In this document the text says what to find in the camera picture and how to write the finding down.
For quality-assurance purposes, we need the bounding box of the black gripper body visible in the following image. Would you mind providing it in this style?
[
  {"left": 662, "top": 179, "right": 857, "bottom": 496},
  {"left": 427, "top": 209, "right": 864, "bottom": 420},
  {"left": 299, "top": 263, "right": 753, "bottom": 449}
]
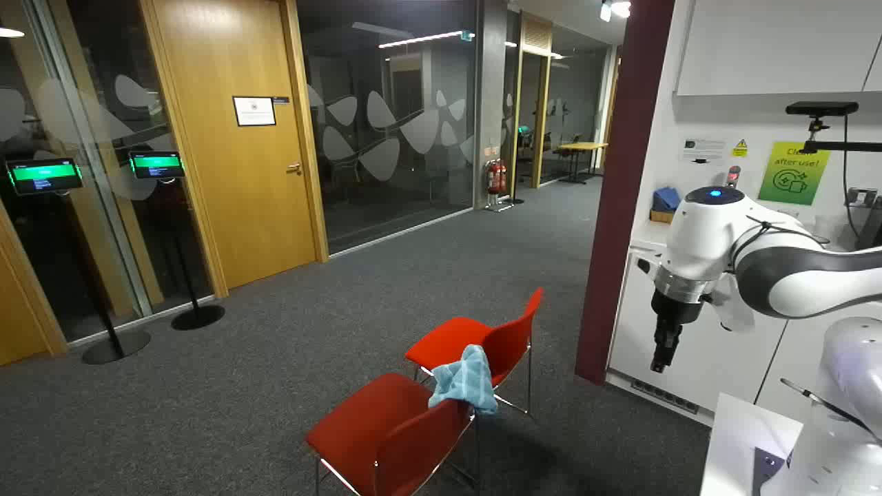
[{"left": 646, "top": 291, "right": 704, "bottom": 360}]

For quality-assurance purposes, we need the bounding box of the light blue cloth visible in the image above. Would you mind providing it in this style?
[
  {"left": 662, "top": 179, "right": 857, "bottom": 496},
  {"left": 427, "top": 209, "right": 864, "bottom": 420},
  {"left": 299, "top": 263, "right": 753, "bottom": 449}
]
[{"left": 425, "top": 342, "right": 500, "bottom": 420}]

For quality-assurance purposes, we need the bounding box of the red chair holding cloth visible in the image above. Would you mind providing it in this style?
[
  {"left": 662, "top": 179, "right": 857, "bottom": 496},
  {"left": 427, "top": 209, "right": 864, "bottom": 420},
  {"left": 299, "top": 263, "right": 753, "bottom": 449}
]
[{"left": 302, "top": 369, "right": 478, "bottom": 496}]

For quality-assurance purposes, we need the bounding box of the blue box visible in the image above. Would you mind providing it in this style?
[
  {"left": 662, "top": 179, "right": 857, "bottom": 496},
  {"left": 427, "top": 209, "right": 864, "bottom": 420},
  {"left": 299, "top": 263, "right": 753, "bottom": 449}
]
[{"left": 646, "top": 186, "right": 684, "bottom": 227}]

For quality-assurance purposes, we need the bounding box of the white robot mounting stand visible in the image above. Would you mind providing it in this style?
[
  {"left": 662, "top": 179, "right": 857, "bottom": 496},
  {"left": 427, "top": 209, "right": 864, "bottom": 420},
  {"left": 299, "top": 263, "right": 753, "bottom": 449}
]
[{"left": 697, "top": 391, "right": 808, "bottom": 496}]

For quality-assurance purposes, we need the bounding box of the dark red column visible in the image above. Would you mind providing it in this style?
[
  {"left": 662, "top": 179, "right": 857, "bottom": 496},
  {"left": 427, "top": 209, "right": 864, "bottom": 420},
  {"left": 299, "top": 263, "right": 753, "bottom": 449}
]
[{"left": 572, "top": 0, "right": 678, "bottom": 387}]

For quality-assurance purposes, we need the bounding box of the white label sticker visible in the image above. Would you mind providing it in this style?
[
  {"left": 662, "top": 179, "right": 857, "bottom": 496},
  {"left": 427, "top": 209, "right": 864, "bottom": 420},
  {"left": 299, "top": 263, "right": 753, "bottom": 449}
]
[{"left": 684, "top": 136, "right": 726, "bottom": 169}]

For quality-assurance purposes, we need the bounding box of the green poster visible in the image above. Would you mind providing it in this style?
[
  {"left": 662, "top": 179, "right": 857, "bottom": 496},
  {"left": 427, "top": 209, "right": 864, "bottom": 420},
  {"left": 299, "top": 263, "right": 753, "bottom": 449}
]
[{"left": 754, "top": 139, "right": 832, "bottom": 209}]

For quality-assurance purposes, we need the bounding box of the yellow table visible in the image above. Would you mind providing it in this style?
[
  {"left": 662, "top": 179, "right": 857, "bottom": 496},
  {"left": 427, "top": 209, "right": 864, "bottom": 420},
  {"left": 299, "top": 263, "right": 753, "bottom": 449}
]
[{"left": 550, "top": 139, "right": 612, "bottom": 187}]

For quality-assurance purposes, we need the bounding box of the black device on counter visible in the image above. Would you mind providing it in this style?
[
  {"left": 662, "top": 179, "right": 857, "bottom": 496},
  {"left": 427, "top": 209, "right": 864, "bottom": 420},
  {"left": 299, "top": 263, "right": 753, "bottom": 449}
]
[{"left": 842, "top": 187, "right": 882, "bottom": 252}]

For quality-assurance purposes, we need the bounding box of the red fire extinguisher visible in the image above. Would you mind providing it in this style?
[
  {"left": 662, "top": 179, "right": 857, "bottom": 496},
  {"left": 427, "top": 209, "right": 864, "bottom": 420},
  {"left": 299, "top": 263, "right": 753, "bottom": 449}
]
[{"left": 485, "top": 161, "right": 509, "bottom": 198}]

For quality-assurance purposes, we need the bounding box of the ceiling spotlight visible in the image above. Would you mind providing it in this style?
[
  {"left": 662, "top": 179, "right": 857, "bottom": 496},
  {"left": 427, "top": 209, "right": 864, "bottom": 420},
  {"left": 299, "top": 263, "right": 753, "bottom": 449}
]
[{"left": 598, "top": 0, "right": 634, "bottom": 26}]

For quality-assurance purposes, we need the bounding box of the wooden door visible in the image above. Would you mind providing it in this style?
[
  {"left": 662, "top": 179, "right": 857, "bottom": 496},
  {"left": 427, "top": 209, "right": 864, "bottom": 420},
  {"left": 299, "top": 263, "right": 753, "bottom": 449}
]
[{"left": 135, "top": 0, "right": 331, "bottom": 302}]

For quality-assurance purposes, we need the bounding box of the white door sign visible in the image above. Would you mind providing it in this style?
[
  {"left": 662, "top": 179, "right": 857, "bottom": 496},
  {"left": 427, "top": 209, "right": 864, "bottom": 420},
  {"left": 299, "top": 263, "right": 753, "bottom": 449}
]
[{"left": 230, "top": 94, "right": 278, "bottom": 131}]

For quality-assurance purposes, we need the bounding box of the black kiosk stand green screen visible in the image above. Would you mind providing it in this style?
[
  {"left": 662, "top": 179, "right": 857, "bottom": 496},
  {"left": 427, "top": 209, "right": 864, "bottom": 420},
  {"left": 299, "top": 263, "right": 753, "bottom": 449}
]
[
  {"left": 120, "top": 147, "right": 227, "bottom": 335},
  {"left": 3, "top": 156, "right": 153, "bottom": 368}
]

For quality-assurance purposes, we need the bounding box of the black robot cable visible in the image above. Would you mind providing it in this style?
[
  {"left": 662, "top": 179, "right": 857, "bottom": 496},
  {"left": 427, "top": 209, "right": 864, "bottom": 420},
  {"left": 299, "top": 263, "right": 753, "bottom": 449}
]
[{"left": 779, "top": 376, "right": 875, "bottom": 437}]

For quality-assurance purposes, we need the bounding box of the black camera on tripod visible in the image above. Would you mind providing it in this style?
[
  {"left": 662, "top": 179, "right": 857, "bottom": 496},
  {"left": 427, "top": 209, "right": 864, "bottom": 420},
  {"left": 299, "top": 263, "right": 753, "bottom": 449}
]
[{"left": 783, "top": 98, "right": 882, "bottom": 161}]

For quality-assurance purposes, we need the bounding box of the white wall cabinet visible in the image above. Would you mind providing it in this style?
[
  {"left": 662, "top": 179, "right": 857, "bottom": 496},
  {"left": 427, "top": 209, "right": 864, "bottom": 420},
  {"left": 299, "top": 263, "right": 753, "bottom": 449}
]
[{"left": 671, "top": 0, "right": 882, "bottom": 99}]

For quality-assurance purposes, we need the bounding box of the frosted pattern glass wall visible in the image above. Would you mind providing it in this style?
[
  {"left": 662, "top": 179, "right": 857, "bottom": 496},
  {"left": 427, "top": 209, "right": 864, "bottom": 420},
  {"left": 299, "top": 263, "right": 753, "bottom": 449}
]
[{"left": 298, "top": 0, "right": 485, "bottom": 258}]

